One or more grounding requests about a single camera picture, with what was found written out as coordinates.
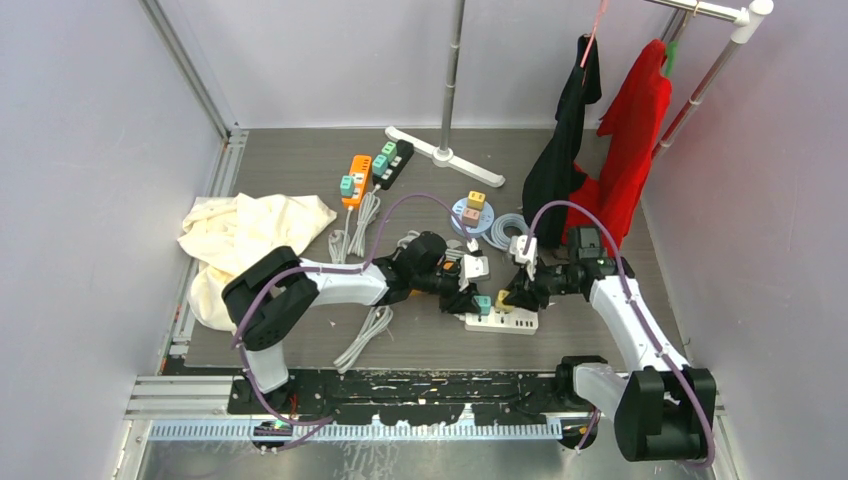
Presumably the white bundled cable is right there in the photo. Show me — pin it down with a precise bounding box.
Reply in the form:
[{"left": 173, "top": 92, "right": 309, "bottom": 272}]
[{"left": 332, "top": 305, "right": 395, "bottom": 376}]

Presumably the black power strip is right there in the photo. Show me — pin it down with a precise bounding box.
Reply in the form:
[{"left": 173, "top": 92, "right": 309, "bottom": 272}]
[{"left": 371, "top": 140, "right": 415, "bottom": 190}]

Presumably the green adapter on black strip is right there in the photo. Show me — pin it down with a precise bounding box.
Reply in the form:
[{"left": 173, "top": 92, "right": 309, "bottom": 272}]
[{"left": 380, "top": 141, "right": 397, "bottom": 162}]

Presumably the yellow adapter on round socket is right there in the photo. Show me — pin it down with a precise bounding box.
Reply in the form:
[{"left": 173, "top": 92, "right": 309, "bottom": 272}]
[{"left": 466, "top": 190, "right": 486, "bottom": 212}]

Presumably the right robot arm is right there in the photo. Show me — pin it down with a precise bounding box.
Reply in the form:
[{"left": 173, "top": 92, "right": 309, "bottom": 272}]
[{"left": 504, "top": 226, "right": 717, "bottom": 464}]

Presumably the white cable of far strips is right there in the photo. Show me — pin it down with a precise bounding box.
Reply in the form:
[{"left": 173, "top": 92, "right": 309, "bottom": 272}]
[{"left": 327, "top": 188, "right": 383, "bottom": 270}]

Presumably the cream cloth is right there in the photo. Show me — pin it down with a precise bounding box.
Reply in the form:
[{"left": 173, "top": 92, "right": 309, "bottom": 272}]
[{"left": 177, "top": 193, "right": 337, "bottom": 333}]

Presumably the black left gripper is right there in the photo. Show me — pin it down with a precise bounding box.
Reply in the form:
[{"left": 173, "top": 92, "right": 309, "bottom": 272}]
[{"left": 411, "top": 262, "right": 479, "bottom": 313}]

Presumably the teal adapter on black strip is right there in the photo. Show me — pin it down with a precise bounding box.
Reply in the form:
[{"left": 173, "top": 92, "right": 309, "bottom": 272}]
[{"left": 371, "top": 154, "right": 389, "bottom": 177}]

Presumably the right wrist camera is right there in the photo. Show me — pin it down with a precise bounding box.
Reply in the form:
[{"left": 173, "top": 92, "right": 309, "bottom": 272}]
[{"left": 508, "top": 234, "right": 538, "bottom": 280}]

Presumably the yellow plug adapter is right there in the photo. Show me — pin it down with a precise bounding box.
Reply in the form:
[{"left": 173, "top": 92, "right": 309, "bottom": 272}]
[{"left": 494, "top": 289, "right": 515, "bottom": 312}]

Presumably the white clothes rack stand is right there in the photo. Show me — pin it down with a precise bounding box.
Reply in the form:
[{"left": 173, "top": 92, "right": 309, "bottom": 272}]
[{"left": 384, "top": 0, "right": 506, "bottom": 188}]

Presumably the teal plug adapter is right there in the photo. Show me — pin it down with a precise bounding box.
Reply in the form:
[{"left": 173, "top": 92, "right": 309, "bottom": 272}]
[{"left": 473, "top": 295, "right": 493, "bottom": 316}]

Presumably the teal adapter on orange strip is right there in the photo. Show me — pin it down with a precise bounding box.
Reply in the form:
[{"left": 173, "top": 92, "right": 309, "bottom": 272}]
[{"left": 339, "top": 175, "right": 356, "bottom": 198}]

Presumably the round blue power socket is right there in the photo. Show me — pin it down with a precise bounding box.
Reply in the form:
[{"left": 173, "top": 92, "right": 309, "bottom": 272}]
[{"left": 449, "top": 198, "right": 496, "bottom": 238}]

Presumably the red hanging garment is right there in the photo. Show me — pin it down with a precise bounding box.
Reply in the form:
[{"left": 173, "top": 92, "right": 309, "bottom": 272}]
[{"left": 569, "top": 39, "right": 672, "bottom": 247}]

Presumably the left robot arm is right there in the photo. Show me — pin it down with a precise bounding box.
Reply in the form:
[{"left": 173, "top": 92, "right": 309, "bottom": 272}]
[{"left": 221, "top": 231, "right": 482, "bottom": 413}]

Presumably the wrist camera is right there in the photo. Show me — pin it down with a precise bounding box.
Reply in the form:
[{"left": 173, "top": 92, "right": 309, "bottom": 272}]
[
  {"left": 508, "top": 234, "right": 538, "bottom": 280},
  {"left": 459, "top": 254, "right": 491, "bottom": 288}
]

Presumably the black hanging garment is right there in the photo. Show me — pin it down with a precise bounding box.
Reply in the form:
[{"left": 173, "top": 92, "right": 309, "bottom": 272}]
[{"left": 521, "top": 35, "right": 602, "bottom": 224}]

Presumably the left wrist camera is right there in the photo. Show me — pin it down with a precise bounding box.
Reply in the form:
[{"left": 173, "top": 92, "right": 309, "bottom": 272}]
[{"left": 459, "top": 254, "right": 491, "bottom": 288}]

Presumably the white power strip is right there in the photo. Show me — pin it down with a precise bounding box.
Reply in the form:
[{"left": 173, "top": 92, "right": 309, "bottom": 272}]
[{"left": 458, "top": 308, "right": 539, "bottom": 335}]

